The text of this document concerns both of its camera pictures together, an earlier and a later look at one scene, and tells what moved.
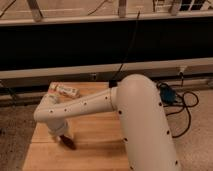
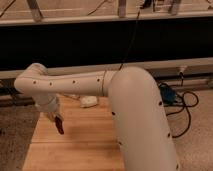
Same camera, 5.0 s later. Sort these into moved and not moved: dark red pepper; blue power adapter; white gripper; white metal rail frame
Moved: dark red pepper; white gripper
Not moved: white metal rail frame; blue power adapter
